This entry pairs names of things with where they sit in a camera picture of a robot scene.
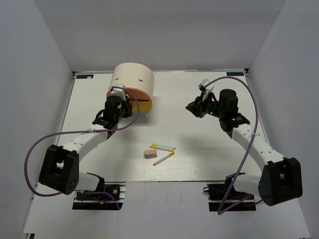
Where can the pink correction tape dispenser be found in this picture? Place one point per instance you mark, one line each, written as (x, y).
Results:
(151, 153)

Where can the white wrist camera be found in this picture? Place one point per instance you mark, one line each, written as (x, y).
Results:
(204, 90)
(119, 91)

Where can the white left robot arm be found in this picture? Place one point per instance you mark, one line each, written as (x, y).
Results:
(60, 169)

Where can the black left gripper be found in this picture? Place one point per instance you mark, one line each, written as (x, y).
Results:
(129, 112)

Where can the yellow drawer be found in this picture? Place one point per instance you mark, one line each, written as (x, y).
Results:
(144, 106)

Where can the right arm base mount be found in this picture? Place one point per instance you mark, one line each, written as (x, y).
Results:
(216, 191)

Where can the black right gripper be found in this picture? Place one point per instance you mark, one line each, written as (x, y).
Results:
(195, 107)

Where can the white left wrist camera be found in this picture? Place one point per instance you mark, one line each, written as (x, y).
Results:
(119, 91)

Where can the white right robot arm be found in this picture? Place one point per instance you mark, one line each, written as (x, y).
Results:
(281, 178)

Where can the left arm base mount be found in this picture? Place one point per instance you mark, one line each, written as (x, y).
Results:
(111, 201)

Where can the cream cylindrical drawer organizer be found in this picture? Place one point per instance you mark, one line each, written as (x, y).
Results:
(134, 75)

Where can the white marker yellow cap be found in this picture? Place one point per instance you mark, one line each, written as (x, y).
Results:
(163, 158)
(163, 147)

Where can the orange top drawer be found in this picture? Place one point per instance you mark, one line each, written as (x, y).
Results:
(139, 94)

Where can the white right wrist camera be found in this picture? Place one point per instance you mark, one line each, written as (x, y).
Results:
(204, 90)

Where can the white marker yellow cap upper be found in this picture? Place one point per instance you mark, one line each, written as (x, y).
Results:
(163, 147)

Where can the white marker yellow cap lower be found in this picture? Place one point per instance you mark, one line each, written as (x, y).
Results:
(163, 158)

